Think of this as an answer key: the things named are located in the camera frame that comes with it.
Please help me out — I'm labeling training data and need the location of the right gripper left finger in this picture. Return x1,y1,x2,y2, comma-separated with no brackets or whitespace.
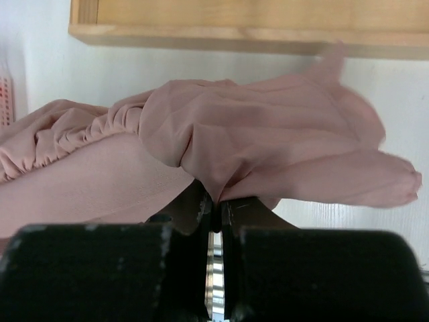
1,182,212,321

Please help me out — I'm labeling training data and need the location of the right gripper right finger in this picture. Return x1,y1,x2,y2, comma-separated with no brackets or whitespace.
219,197,428,321

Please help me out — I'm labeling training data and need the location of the pink skirt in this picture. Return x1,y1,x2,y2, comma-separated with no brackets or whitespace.
1,44,422,239

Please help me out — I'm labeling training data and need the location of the white plastic basket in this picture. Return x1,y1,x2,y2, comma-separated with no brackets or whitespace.
0,74,15,129

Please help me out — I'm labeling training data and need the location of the wooden clothes rack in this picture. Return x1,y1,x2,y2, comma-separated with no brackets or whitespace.
68,0,428,60

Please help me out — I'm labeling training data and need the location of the aluminium mounting rail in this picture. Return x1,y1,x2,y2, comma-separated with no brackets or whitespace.
205,232,225,322

